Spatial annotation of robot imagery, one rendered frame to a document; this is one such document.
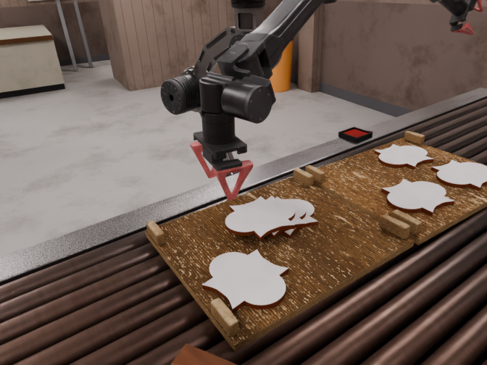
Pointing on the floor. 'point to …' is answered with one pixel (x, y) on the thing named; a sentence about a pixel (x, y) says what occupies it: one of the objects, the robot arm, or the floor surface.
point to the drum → (282, 71)
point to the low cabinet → (28, 61)
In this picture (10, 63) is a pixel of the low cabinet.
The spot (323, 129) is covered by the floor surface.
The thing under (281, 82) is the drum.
